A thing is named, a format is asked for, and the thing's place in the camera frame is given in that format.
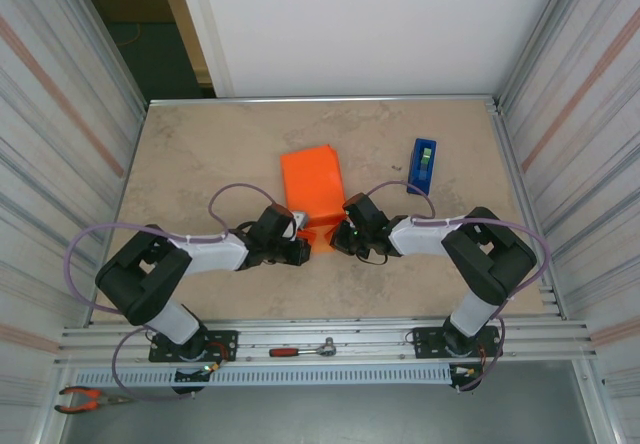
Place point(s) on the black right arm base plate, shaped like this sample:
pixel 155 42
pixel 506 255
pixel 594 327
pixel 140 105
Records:
pixel 425 339

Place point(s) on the striped translucent enclosure panel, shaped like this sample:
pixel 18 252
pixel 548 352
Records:
pixel 590 164
pixel 50 164

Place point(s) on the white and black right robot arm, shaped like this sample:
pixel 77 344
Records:
pixel 425 236

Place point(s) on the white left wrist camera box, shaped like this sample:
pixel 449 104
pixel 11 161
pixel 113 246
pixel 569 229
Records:
pixel 301 219

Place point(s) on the aluminium table edge rail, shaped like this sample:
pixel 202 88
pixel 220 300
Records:
pixel 320 99

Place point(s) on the green tape roll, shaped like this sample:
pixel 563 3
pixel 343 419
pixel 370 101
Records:
pixel 426 158

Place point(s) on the yellow power connector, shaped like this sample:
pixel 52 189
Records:
pixel 470 372
pixel 212 366

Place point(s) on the aluminium mounting rail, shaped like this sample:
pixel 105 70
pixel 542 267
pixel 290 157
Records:
pixel 300 336

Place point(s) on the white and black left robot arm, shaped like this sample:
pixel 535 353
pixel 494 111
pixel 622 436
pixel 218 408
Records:
pixel 215 256

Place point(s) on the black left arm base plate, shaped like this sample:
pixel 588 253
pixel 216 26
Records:
pixel 227 338

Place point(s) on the blue tape dispenser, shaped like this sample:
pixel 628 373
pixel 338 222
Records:
pixel 417 164

